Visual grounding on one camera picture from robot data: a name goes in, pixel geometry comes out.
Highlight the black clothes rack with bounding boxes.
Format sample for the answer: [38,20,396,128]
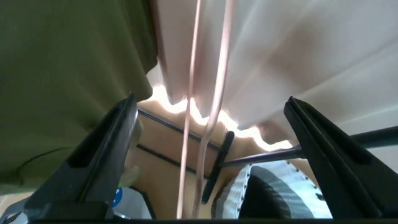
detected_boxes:
[136,108,398,205]

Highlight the white laundry basket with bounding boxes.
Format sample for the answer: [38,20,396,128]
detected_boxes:
[211,160,333,220]

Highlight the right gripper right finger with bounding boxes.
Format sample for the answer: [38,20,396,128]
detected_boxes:
[283,95,398,218]

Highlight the beige curtain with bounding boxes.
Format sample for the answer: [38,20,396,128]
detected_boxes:
[146,0,398,146]

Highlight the pink clothes hanger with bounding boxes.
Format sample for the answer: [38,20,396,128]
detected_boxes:
[176,0,236,220]

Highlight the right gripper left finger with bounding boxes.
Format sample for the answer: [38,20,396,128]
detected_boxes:
[24,92,139,220]

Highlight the green printed T-shirt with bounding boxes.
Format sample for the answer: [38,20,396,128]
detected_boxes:
[0,0,159,187]

